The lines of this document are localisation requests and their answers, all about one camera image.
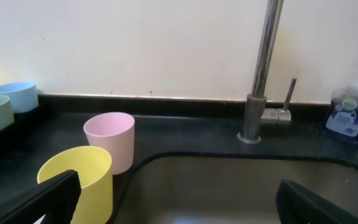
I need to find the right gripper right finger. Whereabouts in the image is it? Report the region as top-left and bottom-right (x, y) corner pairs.
(275, 179), (358, 224)

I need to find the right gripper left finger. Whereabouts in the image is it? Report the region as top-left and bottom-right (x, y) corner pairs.
(0, 169), (82, 224)

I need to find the yellow cup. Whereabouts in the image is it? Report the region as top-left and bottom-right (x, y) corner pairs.
(37, 145), (114, 224)

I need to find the pink cup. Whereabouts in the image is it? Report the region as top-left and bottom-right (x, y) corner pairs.
(83, 111), (135, 175)

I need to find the steel sink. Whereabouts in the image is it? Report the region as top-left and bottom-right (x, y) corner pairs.
(113, 152), (358, 224)

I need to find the blue soap bottle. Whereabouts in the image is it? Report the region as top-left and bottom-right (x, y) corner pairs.
(321, 81), (358, 146)

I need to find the blue cup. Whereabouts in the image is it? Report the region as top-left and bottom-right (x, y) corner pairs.
(0, 82), (39, 114)

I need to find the steel tap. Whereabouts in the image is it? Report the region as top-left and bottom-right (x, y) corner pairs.
(236, 0), (298, 144)

